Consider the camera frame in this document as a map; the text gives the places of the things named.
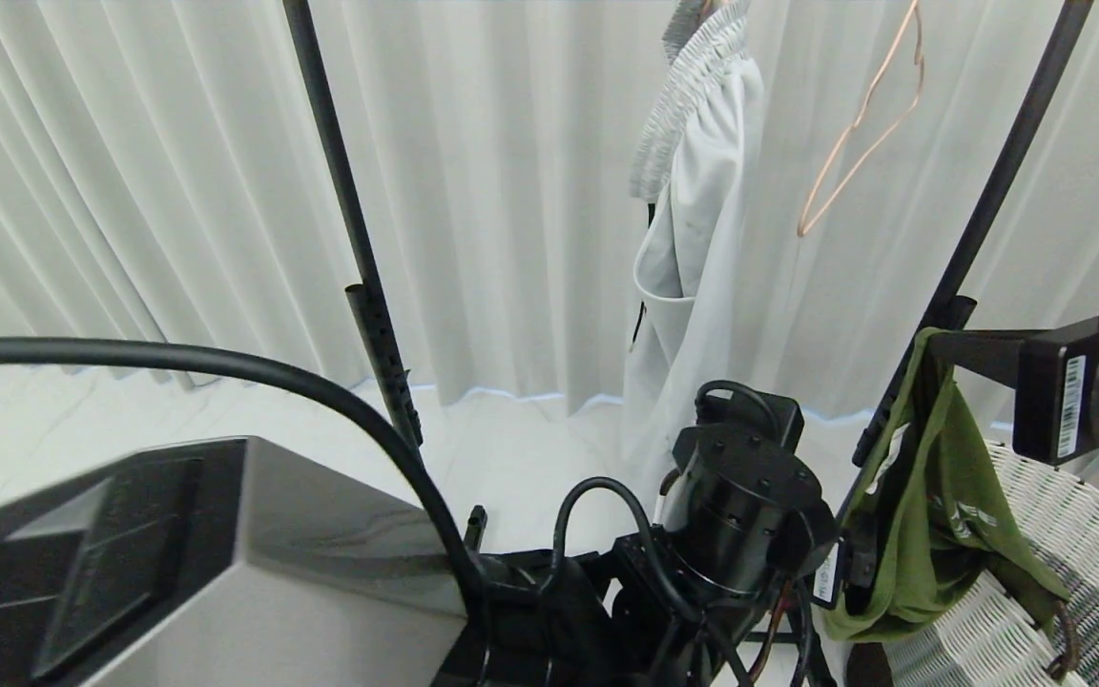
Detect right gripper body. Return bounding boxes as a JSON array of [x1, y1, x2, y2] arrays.
[[1012, 281, 1099, 468]]

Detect black clothes rack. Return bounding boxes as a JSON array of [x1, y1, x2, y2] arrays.
[[282, 0, 1094, 687]]

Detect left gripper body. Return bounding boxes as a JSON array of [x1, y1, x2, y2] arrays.
[[802, 520, 882, 616]]

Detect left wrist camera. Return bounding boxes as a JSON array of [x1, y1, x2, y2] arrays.
[[695, 380, 806, 454]]

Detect black cable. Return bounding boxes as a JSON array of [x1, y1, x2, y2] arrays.
[[0, 337, 493, 687], [552, 475, 703, 626]]

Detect pale grey shorts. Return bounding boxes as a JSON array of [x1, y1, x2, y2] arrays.
[[618, 0, 768, 497]]

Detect green printed shorts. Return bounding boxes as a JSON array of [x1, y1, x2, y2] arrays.
[[821, 327, 1070, 642]]

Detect white curtain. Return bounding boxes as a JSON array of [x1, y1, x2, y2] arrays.
[[0, 0, 1099, 449]]

